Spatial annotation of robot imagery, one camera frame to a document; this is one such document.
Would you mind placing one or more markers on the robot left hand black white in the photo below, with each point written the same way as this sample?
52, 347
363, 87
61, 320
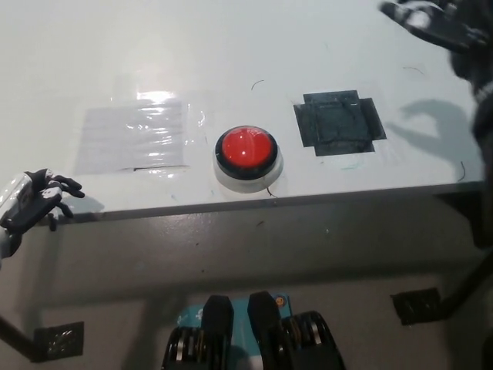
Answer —
32, 204

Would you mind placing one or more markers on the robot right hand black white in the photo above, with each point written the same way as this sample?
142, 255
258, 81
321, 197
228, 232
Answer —
435, 23

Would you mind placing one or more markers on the red dome push button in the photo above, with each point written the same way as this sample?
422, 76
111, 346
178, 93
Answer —
246, 148

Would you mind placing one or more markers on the clear taped plastic sheet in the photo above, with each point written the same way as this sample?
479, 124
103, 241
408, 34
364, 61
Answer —
133, 135

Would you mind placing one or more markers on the black metal table leg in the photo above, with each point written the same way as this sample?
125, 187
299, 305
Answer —
15, 335
468, 291

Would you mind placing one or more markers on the black tape square patch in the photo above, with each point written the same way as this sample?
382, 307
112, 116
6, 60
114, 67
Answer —
339, 122

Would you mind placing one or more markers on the black table frame bracket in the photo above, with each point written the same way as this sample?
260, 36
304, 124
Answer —
458, 208

